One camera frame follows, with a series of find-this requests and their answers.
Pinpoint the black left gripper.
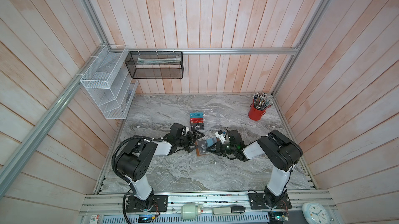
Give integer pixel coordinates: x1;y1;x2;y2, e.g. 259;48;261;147
176;129;205;153

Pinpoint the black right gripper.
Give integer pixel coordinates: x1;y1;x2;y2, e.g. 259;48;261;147
206;140;236;156

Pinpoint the brown leather card holder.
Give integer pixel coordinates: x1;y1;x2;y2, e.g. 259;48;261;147
195;139;208;156

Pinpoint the light blue card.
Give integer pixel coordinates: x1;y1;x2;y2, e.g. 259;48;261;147
206;137;218;147

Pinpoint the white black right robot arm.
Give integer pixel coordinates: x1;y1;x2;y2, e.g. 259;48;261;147
207;130;303;198

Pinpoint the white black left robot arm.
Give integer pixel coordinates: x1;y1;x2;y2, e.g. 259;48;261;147
111;123;205;201

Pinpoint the black card in stand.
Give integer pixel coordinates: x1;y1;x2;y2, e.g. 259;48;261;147
191;123;204;130

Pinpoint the red card in stand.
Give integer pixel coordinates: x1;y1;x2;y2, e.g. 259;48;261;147
190;118;204;124

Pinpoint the teal card in stand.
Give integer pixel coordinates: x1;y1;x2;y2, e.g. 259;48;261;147
190;112;203;119

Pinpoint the clear acrylic card stand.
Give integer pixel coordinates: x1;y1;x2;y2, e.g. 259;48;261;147
190;110;224;131

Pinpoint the red metal pencil bucket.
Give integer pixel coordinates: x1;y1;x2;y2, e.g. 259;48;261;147
248;103;266;121

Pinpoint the grey black rectangular device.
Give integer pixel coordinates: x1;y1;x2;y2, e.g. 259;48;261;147
212;206;246;216

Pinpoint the white cylindrical device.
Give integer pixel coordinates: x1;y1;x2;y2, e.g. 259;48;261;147
181;204;203;220

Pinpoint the white analog clock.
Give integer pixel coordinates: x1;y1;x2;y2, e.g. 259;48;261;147
302;202;330;224

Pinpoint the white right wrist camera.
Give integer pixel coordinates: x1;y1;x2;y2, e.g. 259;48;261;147
215;130;229;144

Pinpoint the black corrugated cable hose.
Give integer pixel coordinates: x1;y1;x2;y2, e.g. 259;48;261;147
111;135;153;184

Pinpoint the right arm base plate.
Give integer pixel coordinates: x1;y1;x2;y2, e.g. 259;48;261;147
248;192;292;210

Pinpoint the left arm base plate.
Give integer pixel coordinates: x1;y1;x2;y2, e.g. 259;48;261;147
125;195;168;213

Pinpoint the black mesh wall basket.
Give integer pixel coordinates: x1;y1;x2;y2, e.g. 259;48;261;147
125;51;184;79

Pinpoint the white wire mesh shelf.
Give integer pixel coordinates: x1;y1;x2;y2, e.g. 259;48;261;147
81;45;138;120

